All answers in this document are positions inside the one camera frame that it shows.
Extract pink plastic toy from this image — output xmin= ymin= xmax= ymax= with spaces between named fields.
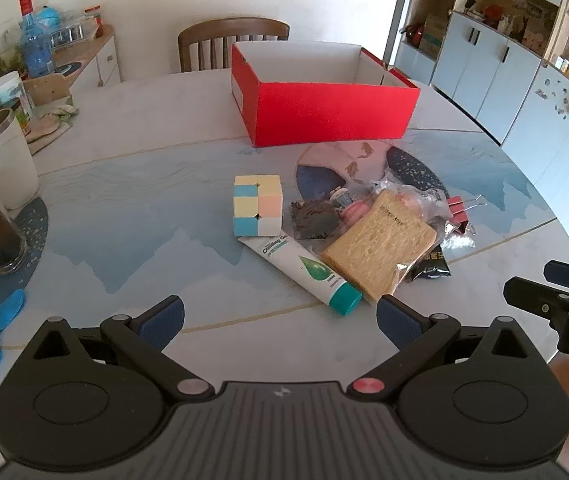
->
xmin=341 ymin=197 xmax=372 ymax=226

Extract dark grey scouring pad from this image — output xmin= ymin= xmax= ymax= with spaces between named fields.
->
xmin=289 ymin=199 xmax=342 ymax=241

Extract light wooden stand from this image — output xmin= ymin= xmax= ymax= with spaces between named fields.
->
xmin=23 ymin=74 xmax=72 ymax=107

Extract red binder clip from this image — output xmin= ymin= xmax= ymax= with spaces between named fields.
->
xmin=447 ymin=215 xmax=475 ymax=235
xmin=447 ymin=195 xmax=488 ymax=216

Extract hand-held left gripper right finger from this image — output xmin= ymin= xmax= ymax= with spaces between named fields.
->
xmin=349 ymin=295 xmax=545 ymax=403

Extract black snack packet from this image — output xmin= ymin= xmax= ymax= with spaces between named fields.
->
xmin=407 ymin=232 xmax=475 ymax=282

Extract white sticker covered cabinet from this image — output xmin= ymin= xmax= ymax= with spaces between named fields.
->
xmin=501 ymin=62 xmax=569 ymax=231

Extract white printed canister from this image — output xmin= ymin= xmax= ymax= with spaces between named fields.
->
xmin=0 ymin=71 xmax=32 ymax=121

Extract pastel puzzle cube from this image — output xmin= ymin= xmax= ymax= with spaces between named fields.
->
xmin=233 ymin=175 xmax=284 ymax=237

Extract beige crumpled cloth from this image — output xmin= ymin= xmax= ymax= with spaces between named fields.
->
xmin=27 ymin=104 xmax=80 ymax=143

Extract clear sausage packet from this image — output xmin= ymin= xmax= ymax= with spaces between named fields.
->
xmin=371 ymin=170 xmax=450 ymax=226

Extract tan cracker packet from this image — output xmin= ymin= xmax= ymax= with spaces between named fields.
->
xmin=319 ymin=190 xmax=437 ymax=306

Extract clear plastic storage container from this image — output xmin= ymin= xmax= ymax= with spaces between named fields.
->
xmin=47 ymin=12 xmax=100 ymax=51

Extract white toothpaste tube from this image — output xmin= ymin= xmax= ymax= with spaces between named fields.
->
xmin=238 ymin=234 xmax=362 ymax=317

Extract small green orange jar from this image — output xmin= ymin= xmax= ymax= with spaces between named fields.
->
xmin=12 ymin=100 xmax=32 ymax=136

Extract light blue cabinet unit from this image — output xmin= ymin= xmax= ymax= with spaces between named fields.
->
xmin=431 ymin=0 xmax=569 ymax=145

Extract red cardboard box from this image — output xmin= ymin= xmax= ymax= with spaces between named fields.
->
xmin=230 ymin=41 xmax=421 ymax=149

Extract blue bottle red cap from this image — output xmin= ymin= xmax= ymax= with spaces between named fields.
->
xmin=17 ymin=0 xmax=56 ymax=80

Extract brown wooden chair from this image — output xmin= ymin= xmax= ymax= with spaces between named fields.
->
xmin=178 ymin=17 xmax=291 ymax=73

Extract white wooden sideboard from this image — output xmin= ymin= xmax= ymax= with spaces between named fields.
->
xmin=52 ymin=22 xmax=121 ymax=92

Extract dark blue speckled coaster mat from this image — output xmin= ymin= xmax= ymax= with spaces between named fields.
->
xmin=0 ymin=196 xmax=50 ymax=291

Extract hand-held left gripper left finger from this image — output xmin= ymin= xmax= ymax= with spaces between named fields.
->
xmin=24 ymin=296 xmax=215 ymax=403

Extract white mug metal rim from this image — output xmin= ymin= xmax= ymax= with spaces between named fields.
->
xmin=0 ymin=108 xmax=40 ymax=211

